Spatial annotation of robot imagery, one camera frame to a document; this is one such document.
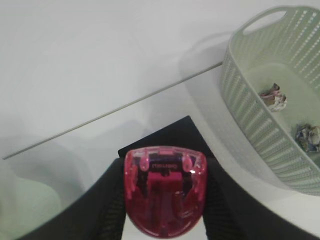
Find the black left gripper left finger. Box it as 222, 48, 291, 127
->
21, 158, 126, 240

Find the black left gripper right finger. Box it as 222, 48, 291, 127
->
202, 159, 317, 240

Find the pink pencil sharpener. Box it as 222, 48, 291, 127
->
123, 146, 208, 239

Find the small grey paper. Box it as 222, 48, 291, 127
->
295, 124, 320, 153

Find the pink grey paper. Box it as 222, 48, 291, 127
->
259, 83, 288, 113

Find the green glass wavy plate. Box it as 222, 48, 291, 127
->
0, 176, 62, 240

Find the black mesh pen holder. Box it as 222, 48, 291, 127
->
117, 115, 215, 158

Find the green plastic woven basket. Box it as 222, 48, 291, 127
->
220, 6, 320, 196

